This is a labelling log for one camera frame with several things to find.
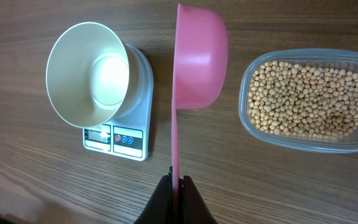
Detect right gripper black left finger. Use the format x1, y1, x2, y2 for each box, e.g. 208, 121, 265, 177
134, 167, 173, 224

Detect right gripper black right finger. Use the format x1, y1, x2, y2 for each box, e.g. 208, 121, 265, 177
179, 175, 217, 224

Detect pink plastic measuring scoop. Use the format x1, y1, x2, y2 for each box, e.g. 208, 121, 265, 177
171, 4, 229, 200

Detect white digital kitchen scale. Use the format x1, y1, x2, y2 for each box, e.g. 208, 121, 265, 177
83, 45, 154, 161

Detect white bowl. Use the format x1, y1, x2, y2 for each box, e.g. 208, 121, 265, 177
45, 22, 140, 128

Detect soybeans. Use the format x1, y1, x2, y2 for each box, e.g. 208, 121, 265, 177
247, 61, 358, 139

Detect clear plastic container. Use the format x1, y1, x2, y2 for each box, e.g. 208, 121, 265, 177
239, 49, 358, 154

